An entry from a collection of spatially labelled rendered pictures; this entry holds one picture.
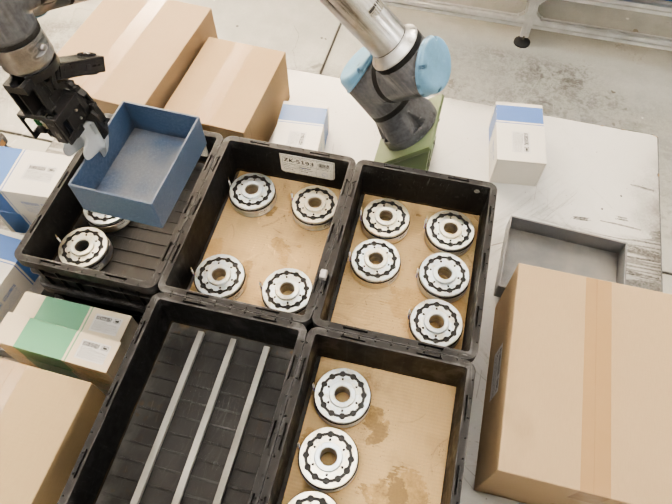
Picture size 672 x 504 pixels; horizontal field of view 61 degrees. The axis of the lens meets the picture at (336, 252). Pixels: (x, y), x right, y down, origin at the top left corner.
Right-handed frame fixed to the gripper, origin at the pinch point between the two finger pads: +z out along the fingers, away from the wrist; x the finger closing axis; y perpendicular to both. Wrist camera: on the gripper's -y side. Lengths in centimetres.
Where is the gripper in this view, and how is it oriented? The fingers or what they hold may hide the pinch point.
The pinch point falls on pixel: (100, 146)
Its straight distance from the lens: 109.2
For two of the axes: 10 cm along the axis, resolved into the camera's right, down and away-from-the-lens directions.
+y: -2.9, 8.2, -4.9
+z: 1.0, 5.4, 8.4
